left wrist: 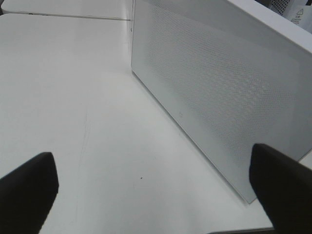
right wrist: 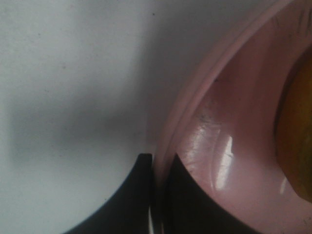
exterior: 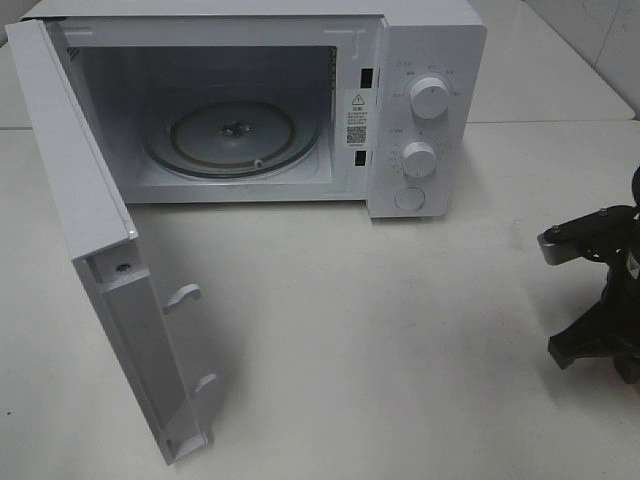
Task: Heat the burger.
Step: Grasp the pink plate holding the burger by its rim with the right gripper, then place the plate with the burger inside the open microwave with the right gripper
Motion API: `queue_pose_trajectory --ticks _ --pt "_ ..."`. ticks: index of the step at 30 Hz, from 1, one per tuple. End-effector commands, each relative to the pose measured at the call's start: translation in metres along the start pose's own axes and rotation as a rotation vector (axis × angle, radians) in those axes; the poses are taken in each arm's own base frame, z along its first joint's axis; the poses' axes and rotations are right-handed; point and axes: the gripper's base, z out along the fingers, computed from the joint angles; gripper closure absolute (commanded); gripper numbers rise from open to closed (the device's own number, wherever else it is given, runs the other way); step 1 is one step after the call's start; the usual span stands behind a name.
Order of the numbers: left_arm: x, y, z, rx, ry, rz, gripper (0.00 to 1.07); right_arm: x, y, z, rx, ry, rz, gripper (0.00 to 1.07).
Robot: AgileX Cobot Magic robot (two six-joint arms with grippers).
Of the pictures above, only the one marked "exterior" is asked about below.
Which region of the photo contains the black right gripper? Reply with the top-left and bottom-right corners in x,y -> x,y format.
547,249 -> 639,370

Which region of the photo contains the round white door button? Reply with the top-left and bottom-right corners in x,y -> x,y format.
394,187 -> 425,212

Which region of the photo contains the white microwave door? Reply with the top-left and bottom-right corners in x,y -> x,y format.
6,19 -> 208,464

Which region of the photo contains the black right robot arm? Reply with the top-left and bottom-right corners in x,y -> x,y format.
537,173 -> 639,384

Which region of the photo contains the lower white dial knob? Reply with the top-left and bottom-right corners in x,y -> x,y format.
401,141 -> 438,178

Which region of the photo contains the white dial knob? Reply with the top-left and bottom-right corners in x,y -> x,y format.
401,141 -> 438,178
407,73 -> 451,120

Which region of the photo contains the upper white dial knob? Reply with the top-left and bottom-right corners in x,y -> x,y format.
407,73 -> 451,120

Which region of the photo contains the white microwave oven body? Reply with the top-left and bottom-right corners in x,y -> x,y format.
16,1 -> 486,218

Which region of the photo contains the white warning label sticker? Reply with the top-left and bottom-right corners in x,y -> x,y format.
343,89 -> 370,148

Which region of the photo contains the glass microwave turntable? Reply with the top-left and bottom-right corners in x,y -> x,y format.
144,100 -> 322,179

